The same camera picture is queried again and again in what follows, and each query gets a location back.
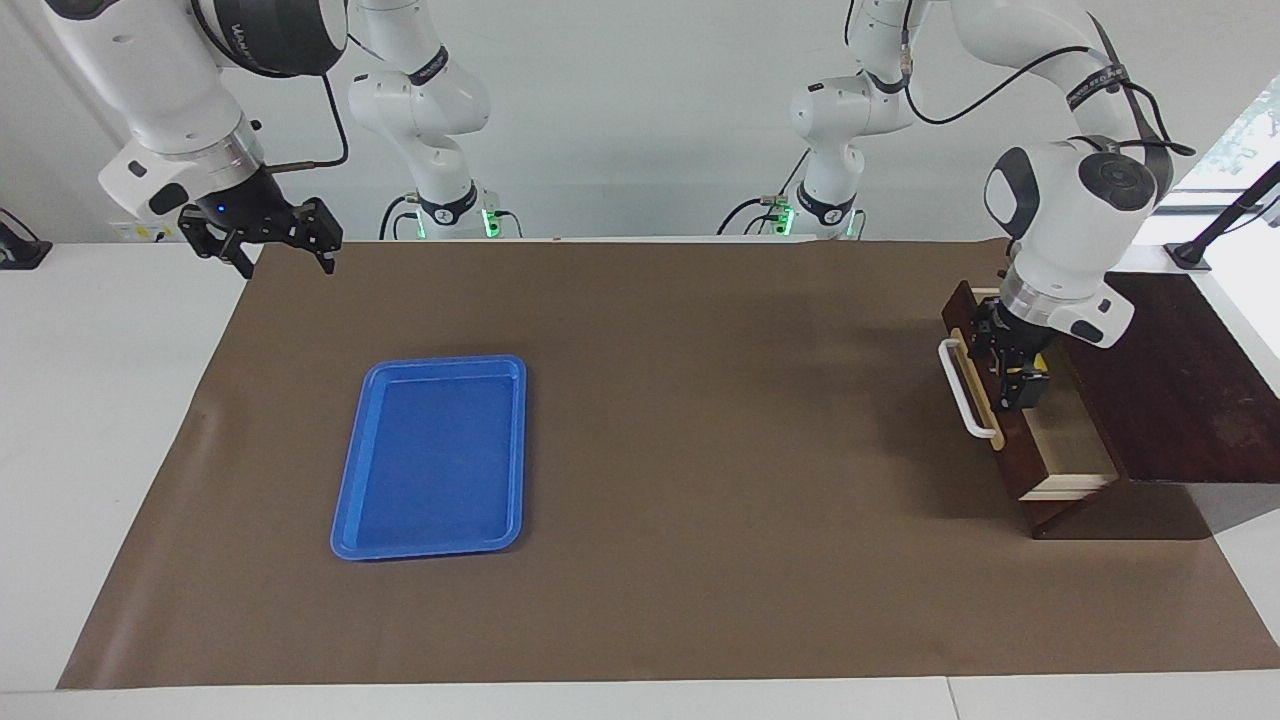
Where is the wooden drawer with white handle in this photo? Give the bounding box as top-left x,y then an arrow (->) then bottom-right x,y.
938,280 -> 1119,501

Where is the dark wooden drawer cabinet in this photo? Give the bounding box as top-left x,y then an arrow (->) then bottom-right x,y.
1010,268 -> 1280,541

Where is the blue plastic tray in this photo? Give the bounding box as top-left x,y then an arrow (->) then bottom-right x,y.
330,355 -> 528,561

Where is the bright window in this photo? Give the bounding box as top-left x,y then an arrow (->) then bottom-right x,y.
1170,80 -> 1280,216

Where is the brown table mat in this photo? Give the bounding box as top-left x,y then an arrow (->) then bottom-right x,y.
57,240 -> 1280,691

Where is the white wall power outlet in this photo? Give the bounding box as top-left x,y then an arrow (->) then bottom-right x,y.
108,220 -> 191,243

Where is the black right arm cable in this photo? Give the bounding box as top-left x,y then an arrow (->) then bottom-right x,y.
270,75 -> 350,174

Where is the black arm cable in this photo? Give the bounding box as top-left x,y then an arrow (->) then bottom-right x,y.
270,75 -> 350,174
900,45 -> 1196,157

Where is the black clamp mount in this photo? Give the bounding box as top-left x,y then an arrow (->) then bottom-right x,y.
0,208 -> 53,271

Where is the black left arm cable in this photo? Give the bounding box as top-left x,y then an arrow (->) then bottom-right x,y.
900,45 -> 1196,157

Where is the black camera stand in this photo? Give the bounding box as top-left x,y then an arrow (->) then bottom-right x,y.
1165,160 -> 1280,273

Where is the black left base cable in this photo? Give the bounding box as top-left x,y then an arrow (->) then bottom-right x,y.
716,150 -> 811,237

